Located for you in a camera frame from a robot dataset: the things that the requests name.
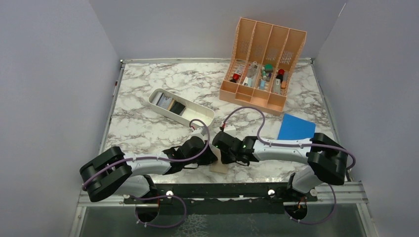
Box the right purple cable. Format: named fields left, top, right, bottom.
left=221, top=106, right=356, bottom=226

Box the green capped bottle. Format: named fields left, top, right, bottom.
left=264, top=64, right=274, bottom=73

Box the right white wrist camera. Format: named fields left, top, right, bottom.
left=223, top=125, right=236, bottom=137

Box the white oblong plastic tray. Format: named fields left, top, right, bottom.
left=148, top=88, right=215, bottom=127

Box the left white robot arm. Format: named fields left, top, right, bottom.
left=80, top=136, right=218, bottom=203

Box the red capped bottle right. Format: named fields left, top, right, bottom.
left=276, top=69, right=285, bottom=83

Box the peach plastic desk organizer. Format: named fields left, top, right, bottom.
left=219, top=18, right=307, bottom=115

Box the purple cable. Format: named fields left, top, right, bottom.
left=82, top=118, right=210, bottom=229
left=221, top=106, right=356, bottom=226

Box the blue flat board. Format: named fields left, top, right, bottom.
left=277, top=114, right=316, bottom=140

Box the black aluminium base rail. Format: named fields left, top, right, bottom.
left=77, top=182, right=369, bottom=217

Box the stack of cards in tray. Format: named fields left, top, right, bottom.
left=151, top=91, right=186, bottom=116

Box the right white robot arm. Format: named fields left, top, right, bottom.
left=212, top=131, right=347, bottom=201

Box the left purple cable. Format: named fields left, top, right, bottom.
left=82, top=118, right=210, bottom=229

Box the red capped black bottle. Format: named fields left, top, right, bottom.
left=229, top=73, right=241, bottom=83

